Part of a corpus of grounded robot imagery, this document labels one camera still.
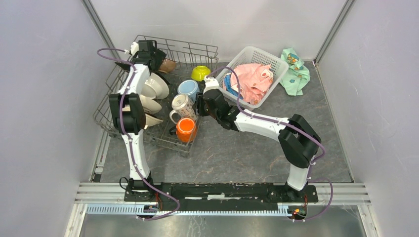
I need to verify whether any beige bowl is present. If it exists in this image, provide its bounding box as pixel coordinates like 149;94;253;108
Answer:
158;58;176;74

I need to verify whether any light blue cup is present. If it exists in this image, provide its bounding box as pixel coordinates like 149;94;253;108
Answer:
177;79;200;103

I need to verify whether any white floral mug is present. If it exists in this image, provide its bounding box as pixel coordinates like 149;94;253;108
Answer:
169;94;199;124

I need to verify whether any yellow-green bowl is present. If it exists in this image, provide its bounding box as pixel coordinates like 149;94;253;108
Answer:
190;65;211;81

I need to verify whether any cream plate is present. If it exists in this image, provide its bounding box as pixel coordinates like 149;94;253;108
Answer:
141;73;169;100

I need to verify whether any orange mug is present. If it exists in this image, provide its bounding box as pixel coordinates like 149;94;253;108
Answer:
169;118;198;143

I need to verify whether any white deep plate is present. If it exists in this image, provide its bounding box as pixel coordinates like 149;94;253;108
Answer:
139;95;162;115

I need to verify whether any red rimmed plate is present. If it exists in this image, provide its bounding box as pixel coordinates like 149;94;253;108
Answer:
144;113;163;129

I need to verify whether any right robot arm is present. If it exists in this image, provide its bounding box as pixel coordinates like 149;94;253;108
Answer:
196;89;326;201

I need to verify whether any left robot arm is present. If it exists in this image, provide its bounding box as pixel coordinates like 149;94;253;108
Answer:
109;40;166;201

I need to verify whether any blue cloth in basket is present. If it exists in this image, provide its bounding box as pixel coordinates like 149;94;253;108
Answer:
223;73;243;99

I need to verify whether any pink patterned cloth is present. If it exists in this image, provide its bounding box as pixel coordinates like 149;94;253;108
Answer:
229;63;274;105

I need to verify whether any white plastic basket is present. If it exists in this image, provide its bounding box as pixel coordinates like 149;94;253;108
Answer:
215;46;289;110

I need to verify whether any green patterned cloth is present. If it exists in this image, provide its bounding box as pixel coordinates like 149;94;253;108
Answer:
280;48;310;96

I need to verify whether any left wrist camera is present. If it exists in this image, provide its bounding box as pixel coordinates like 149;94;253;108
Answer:
124;42;139;56

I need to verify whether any metal wire dish rack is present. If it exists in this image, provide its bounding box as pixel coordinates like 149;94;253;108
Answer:
93;35;218;154

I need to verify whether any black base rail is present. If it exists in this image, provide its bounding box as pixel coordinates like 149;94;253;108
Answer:
124;181;319;211

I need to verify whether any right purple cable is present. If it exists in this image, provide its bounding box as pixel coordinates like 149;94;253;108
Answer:
205;66;334;223

